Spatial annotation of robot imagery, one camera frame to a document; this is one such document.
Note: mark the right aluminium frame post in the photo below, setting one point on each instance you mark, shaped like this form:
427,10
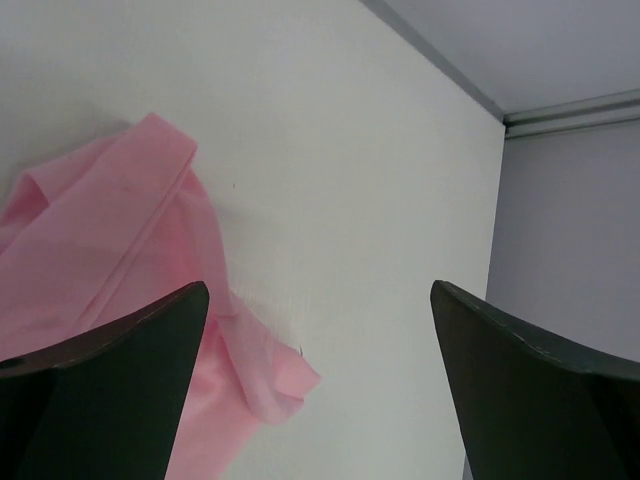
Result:
536,66

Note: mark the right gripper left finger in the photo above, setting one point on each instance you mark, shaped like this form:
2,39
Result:
105,404

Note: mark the light pink t shirt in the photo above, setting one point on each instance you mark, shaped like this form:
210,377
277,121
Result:
115,225

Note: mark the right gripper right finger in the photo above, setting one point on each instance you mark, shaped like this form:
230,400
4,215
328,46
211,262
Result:
532,404

